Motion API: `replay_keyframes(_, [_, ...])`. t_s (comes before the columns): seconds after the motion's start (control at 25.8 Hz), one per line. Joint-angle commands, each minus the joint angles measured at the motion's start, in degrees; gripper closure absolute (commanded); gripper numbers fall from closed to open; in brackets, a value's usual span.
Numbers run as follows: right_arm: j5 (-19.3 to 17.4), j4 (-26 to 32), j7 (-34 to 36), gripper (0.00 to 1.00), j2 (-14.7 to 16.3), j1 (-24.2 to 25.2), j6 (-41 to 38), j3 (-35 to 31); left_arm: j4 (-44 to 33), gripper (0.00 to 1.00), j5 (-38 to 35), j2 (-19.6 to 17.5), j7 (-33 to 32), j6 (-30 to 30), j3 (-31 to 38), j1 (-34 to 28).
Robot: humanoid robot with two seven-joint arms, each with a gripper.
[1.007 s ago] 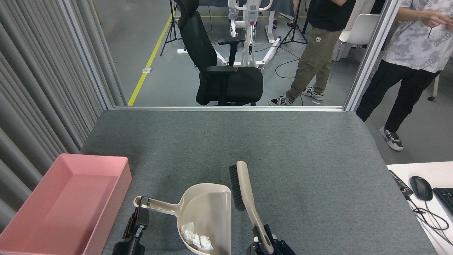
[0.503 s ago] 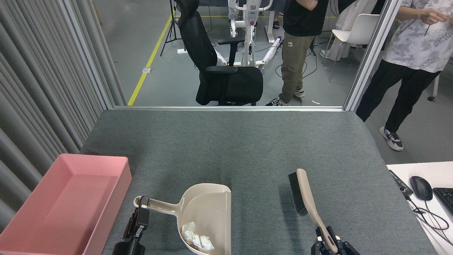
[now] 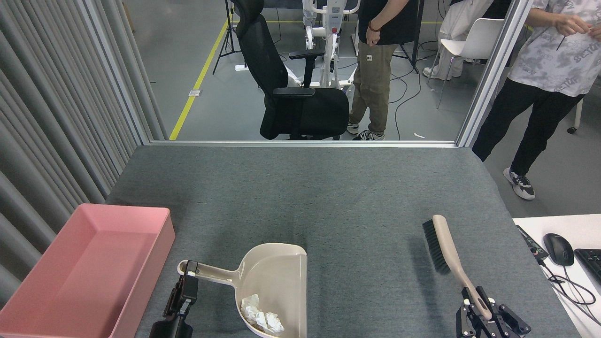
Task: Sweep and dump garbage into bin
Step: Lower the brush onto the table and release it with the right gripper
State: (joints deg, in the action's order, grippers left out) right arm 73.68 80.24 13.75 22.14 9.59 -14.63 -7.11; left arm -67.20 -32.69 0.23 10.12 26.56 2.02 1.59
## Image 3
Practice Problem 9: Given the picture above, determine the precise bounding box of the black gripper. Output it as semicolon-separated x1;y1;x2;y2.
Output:
455;286;532;338
149;261;199;338

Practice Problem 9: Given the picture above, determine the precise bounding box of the white tissue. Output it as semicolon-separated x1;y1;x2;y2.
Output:
256;311;285;335
240;294;262;323

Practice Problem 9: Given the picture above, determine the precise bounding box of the beige brush with black bristles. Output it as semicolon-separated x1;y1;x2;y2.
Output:
422;215;493;321

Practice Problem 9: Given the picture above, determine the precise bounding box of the beige plastic dustpan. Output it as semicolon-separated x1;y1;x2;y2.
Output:
177;243;308;338

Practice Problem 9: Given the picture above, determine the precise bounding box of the pink plastic bin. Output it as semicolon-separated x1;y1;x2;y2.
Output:
0;203;176;338

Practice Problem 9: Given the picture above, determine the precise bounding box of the black computer mouse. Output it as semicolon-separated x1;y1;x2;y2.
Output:
543;233;575;267

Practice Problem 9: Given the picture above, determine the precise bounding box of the black keyboard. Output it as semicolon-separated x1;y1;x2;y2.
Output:
574;248;601;284

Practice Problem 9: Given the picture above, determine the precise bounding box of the white desk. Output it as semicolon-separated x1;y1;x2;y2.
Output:
512;214;601;338

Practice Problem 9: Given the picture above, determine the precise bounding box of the black office chair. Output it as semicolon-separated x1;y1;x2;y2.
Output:
232;0;350;141

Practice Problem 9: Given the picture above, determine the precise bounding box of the grey pleated curtain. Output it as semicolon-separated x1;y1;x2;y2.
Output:
0;0;167;308

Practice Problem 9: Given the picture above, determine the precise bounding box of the grey chair with white base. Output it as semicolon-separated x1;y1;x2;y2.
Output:
567;99;584;134

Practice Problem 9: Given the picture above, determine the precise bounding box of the person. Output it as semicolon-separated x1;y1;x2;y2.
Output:
472;0;601;200
347;0;419;141
422;0;512;80

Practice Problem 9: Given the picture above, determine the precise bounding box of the black tripod stand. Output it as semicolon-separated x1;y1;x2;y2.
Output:
213;0;247;75
392;0;425;74

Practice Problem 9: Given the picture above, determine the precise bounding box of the white plastic chair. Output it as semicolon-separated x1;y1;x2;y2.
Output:
437;18;505;109

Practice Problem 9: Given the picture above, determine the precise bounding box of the white stand on wheels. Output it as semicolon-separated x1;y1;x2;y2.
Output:
284;0;360;90

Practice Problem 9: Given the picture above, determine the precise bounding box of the black desk cable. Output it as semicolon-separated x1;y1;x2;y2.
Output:
537;257;601;326

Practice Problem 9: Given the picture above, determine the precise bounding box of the black flat cable hub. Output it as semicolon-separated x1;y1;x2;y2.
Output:
516;225;549;262

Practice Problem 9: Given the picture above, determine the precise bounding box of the silver table rail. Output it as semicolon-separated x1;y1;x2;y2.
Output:
149;139;458;149

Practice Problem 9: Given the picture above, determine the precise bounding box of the black floor cable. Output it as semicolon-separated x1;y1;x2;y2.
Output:
390;70;422;140

